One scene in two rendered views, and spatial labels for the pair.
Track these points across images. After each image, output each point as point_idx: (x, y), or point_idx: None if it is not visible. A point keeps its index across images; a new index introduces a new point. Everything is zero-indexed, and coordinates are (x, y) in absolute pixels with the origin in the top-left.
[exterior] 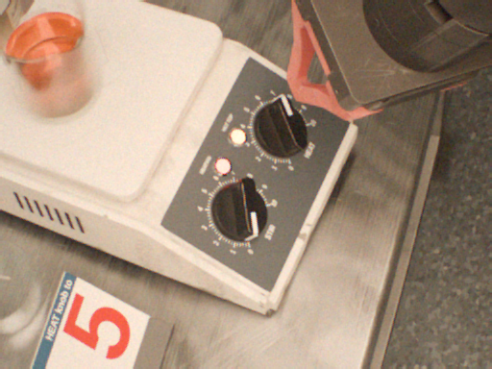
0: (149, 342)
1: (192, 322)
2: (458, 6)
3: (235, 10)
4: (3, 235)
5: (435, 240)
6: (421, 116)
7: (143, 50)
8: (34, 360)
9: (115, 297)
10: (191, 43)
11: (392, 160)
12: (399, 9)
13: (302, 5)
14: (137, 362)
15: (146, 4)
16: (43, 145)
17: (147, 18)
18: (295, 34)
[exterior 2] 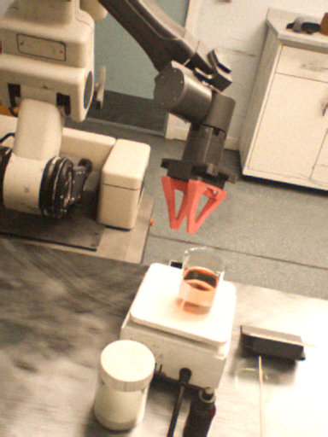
0: (252, 330)
1: (237, 321)
2: (228, 128)
3: (90, 311)
4: (225, 387)
5: None
6: (137, 265)
7: (168, 282)
8: (291, 341)
9: (237, 343)
10: (162, 270)
11: None
12: (219, 149)
13: (214, 171)
14: (261, 334)
15: (143, 282)
16: (222, 310)
17: (151, 282)
18: (195, 204)
